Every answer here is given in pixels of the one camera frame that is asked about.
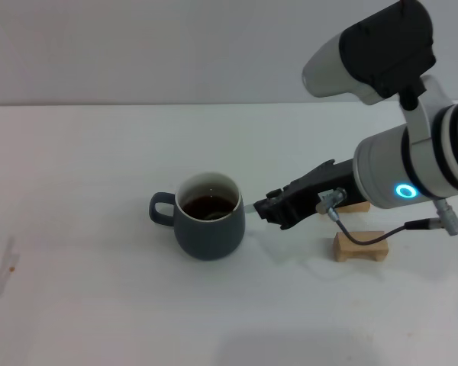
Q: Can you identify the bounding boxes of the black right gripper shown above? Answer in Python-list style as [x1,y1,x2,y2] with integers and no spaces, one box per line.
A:
[253,159,367,231]

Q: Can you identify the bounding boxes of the spoon with light blue handle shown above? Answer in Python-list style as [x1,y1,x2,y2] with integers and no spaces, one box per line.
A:
[205,204,257,222]

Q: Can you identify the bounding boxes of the dark grey ceramic cup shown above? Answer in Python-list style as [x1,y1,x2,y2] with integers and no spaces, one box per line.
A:
[148,171,247,262]

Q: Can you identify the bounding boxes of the reddish stained wooden block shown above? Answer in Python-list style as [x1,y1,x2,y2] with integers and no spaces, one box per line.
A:
[335,201,371,214]

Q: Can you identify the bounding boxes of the pale notched wooden block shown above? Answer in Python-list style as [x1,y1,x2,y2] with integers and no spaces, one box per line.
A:
[333,230,389,264]

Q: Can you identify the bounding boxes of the black cable with silver plugs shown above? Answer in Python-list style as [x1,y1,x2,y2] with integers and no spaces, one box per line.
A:
[315,186,458,245]

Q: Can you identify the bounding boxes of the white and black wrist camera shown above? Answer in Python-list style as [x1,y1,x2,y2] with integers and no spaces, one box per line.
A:
[302,0,437,106]

